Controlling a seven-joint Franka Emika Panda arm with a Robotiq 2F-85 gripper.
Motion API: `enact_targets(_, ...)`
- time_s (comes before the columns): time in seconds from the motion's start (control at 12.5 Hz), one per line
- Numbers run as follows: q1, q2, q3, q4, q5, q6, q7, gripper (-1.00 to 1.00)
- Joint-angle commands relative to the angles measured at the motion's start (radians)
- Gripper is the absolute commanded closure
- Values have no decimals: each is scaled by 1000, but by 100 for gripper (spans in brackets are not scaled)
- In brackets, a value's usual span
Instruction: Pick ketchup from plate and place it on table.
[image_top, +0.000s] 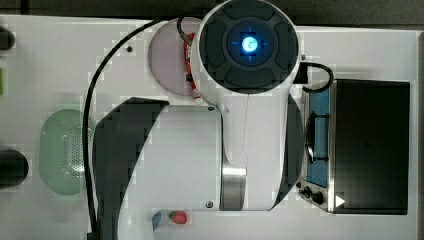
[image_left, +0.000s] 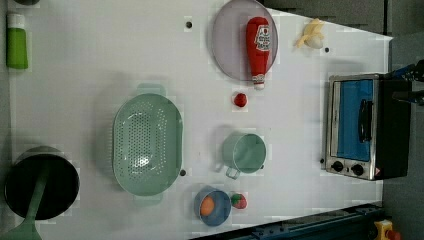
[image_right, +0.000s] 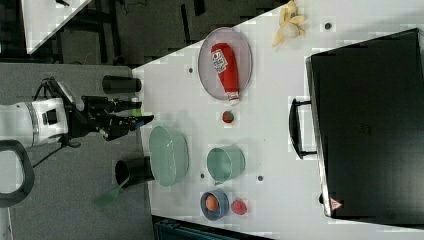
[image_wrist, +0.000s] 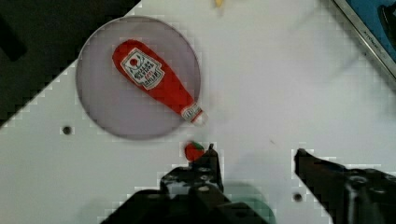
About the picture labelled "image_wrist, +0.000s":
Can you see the small red tomato toy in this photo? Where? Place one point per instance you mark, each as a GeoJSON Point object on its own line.
{"type": "Point", "coordinates": [193, 151]}

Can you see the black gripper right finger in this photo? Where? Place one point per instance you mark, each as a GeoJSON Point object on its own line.
{"type": "Point", "coordinates": [349, 196]}

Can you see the grey round plate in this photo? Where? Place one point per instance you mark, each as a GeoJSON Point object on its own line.
{"type": "Point", "coordinates": [113, 102]}

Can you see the silver toaster oven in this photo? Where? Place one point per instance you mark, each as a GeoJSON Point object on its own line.
{"type": "Point", "coordinates": [373, 21]}

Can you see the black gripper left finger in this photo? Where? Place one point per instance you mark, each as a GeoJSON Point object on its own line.
{"type": "Point", "coordinates": [205, 171]}

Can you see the light green cup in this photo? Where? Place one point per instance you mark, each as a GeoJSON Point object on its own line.
{"type": "Point", "coordinates": [239, 192]}

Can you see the red ketchup bottle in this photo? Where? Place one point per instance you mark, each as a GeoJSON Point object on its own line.
{"type": "Point", "coordinates": [152, 75]}

